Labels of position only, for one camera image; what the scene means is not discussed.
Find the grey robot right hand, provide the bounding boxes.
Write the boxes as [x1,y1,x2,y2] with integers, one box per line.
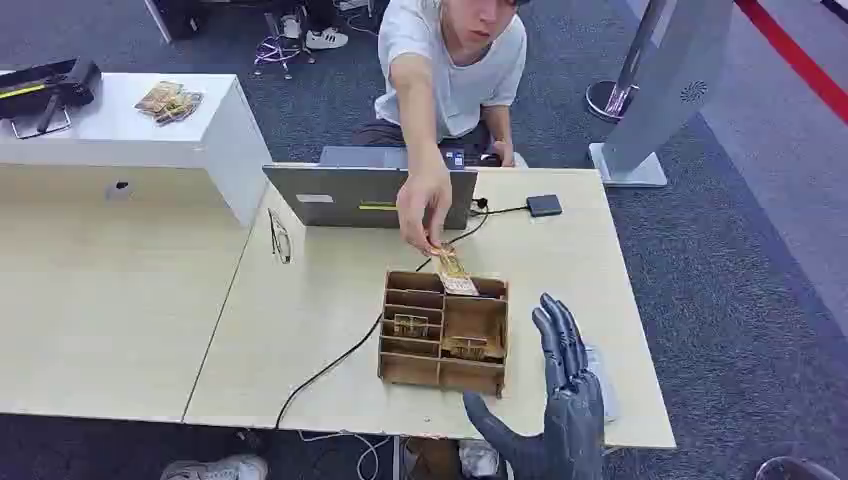
[462,293,607,480]

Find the person's right hand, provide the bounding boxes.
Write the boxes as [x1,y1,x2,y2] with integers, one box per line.
[396,164,454,257]

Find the pale grey card reader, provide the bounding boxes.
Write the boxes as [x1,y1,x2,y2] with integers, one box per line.
[585,343,622,425]

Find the small black drive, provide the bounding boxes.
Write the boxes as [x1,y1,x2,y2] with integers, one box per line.
[525,193,564,219]

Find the grey laptop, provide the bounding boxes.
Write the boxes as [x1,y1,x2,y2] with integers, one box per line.
[262,144,505,232]

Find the person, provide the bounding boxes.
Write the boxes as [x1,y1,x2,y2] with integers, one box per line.
[351,0,531,257]

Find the white crumpled bag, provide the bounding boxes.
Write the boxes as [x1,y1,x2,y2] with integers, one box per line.
[458,439,503,480]

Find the brown cardboard box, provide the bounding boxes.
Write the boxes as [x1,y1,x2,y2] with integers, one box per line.
[401,437,465,480]

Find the thin-framed eyeglasses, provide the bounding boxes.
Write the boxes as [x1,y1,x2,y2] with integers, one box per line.
[266,207,293,266]

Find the wooden divided card box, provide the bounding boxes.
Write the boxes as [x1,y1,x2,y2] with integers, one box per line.
[376,268,511,399]

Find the white kiosk stand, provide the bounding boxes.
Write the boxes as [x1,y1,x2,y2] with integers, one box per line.
[588,0,738,189]

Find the white shoe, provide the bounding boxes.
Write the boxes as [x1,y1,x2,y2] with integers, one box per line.
[160,453,270,480]
[303,27,350,52]

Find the chrome chair base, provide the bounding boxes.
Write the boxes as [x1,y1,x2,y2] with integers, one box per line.
[252,9,317,81]

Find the dark round object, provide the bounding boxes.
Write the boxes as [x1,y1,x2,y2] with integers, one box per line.
[754,455,845,480]

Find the pile of gold cards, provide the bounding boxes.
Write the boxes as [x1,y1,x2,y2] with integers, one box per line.
[133,80,205,128]

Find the red barrier belt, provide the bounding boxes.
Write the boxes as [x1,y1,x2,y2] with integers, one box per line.
[733,0,848,126]

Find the black box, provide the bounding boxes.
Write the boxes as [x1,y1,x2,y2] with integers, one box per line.
[144,0,208,43]

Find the white cabinet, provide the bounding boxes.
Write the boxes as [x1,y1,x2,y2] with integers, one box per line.
[0,70,274,228]

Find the black device with yellow stripe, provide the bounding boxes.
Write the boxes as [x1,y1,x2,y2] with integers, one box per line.
[0,56,103,141]

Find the short black drive cable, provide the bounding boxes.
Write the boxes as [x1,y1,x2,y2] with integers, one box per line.
[469,204,531,218]

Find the chrome stanchion post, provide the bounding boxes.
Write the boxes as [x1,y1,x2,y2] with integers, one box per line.
[584,0,669,125]

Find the long black cable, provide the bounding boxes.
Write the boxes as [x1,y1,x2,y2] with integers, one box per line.
[273,196,492,433]

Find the white cable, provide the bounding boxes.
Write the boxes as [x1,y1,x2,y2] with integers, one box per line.
[297,429,393,480]

